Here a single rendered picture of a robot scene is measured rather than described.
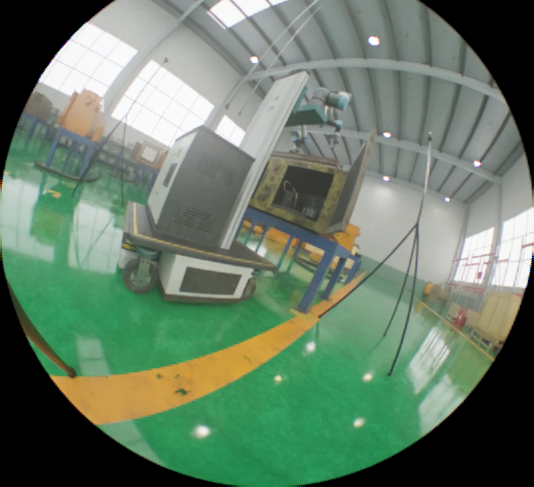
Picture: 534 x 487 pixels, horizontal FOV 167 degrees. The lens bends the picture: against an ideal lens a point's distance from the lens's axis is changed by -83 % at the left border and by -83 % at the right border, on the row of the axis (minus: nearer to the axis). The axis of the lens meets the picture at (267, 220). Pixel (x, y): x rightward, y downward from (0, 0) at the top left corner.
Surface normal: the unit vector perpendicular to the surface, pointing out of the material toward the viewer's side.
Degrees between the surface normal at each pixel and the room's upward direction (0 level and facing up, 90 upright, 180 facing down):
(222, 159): 90
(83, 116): 90
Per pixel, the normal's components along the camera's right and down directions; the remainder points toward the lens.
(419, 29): -0.39, 0.92
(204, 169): 0.64, 0.27
